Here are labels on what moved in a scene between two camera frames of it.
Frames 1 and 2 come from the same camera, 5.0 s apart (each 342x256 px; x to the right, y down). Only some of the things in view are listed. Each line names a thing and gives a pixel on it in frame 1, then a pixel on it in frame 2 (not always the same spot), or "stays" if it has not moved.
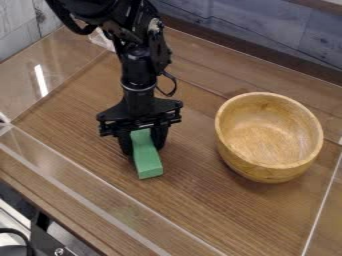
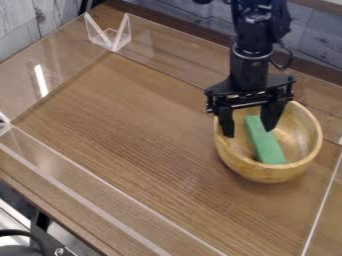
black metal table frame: x=42 y=243 stays
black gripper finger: x=159 y=135 -> x=269 y=113
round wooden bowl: x=268 y=136 stays
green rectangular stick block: x=148 y=162 -> x=267 y=147
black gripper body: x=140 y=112 -> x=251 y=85
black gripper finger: x=125 y=144 -> x=225 y=118
